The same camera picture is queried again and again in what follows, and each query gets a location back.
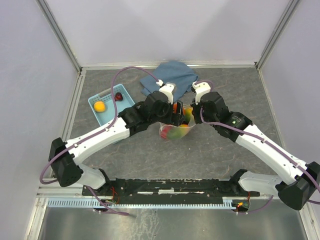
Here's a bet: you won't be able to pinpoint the small dark plum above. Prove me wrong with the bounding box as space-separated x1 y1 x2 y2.
114 92 124 102

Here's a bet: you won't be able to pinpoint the small yellow orange fruit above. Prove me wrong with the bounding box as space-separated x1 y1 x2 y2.
93 101 107 113

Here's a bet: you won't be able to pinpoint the orange persimmon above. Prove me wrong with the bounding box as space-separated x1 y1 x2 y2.
173 103 178 113

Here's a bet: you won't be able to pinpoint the clear zip top bag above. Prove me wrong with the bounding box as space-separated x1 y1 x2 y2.
159 105 196 141

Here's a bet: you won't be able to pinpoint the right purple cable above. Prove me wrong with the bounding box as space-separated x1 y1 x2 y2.
192 79 320 215

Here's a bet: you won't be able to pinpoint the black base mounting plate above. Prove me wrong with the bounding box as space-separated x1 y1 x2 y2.
94 178 260 205

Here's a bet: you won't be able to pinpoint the green orange mango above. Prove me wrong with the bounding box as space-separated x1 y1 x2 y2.
167 126 188 140

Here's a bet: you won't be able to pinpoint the aluminium frame profiles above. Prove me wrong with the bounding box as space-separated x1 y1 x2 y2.
23 0 320 240

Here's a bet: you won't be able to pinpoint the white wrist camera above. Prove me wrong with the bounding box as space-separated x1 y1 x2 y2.
156 79 176 105
191 80 213 97

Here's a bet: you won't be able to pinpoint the light blue cable duct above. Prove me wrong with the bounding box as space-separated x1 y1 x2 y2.
47 196 241 208

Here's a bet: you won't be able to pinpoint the blue folded cloth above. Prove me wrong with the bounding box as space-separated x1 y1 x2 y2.
140 61 199 102

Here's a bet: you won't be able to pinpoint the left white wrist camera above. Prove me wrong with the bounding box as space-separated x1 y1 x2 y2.
156 79 176 105

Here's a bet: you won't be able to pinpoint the light blue plastic basket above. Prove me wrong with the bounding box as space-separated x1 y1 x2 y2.
88 84 135 126

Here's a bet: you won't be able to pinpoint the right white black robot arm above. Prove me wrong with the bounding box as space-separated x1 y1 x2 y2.
191 91 320 211

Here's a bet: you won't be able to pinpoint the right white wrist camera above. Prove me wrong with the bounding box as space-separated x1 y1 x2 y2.
191 80 213 97

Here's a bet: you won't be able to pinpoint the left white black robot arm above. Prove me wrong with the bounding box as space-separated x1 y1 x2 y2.
48 91 185 195

